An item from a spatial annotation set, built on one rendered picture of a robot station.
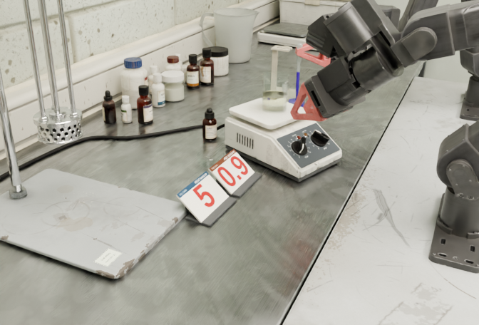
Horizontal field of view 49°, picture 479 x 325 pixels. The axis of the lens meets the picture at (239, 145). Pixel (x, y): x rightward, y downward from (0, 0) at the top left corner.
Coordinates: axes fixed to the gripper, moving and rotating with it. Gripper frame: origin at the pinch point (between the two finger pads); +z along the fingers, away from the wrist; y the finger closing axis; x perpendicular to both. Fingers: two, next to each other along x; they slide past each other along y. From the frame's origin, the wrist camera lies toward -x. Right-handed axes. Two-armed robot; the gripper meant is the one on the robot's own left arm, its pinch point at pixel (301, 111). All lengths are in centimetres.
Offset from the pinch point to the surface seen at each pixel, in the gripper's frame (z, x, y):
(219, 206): 10.4, 8.4, 16.4
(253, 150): 14.8, 1.6, 0.7
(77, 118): 8.3, -11.7, 33.8
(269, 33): 63, -39, -73
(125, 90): 45, -26, 2
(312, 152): 6.6, 6.9, -5.0
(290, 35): 55, -33, -73
